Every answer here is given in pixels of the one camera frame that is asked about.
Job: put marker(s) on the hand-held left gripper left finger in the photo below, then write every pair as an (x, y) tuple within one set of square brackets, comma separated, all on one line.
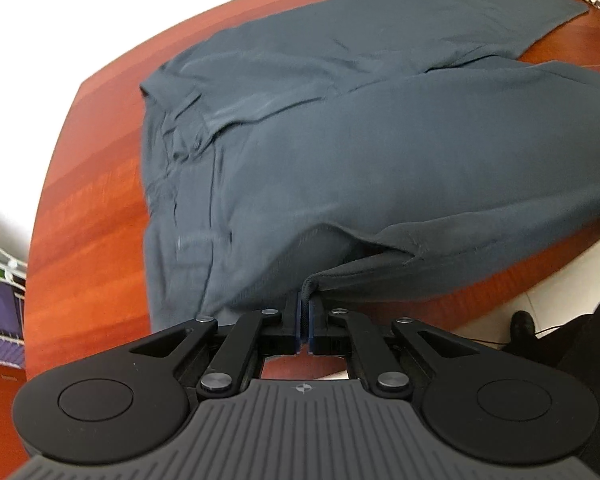
[(297, 327)]

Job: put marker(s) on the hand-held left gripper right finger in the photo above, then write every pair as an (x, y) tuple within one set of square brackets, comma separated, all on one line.
[(310, 327)]

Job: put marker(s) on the grey pants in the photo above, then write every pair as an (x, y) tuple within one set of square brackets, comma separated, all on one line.
[(380, 150)]

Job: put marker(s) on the person's black shoe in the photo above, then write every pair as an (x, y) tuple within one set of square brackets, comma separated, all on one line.
[(522, 327)]

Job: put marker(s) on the person's dark trouser leg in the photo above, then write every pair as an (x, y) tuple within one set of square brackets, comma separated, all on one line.
[(592, 350)]

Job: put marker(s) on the purple bag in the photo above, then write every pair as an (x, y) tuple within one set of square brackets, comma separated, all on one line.
[(0, 310)]

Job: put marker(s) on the brown wooden cabinet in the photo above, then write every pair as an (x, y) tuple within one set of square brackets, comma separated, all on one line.
[(2, 377)]

